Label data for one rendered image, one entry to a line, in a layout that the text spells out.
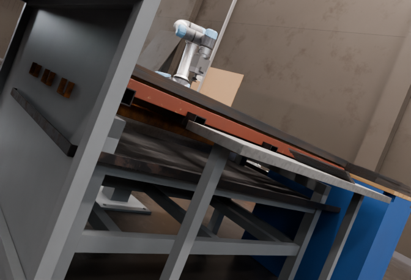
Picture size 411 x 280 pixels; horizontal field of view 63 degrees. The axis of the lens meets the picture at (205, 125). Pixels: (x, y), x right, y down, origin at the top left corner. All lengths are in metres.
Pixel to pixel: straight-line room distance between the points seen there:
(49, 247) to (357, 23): 5.93
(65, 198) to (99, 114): 0.21
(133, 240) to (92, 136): 0.56
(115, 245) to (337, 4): 6.02
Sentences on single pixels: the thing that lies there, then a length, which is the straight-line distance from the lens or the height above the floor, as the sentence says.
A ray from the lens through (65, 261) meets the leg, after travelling 1.20.
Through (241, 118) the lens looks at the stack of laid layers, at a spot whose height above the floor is 0.83.
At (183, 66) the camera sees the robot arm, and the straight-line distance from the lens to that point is 2.42.
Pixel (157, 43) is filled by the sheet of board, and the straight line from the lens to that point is 9.24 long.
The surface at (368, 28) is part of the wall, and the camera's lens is 6.24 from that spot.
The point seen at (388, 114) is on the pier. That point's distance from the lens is 5.38.
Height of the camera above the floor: 0.78
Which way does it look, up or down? 1 degrees down
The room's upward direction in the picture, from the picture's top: 22 degrees clockwise
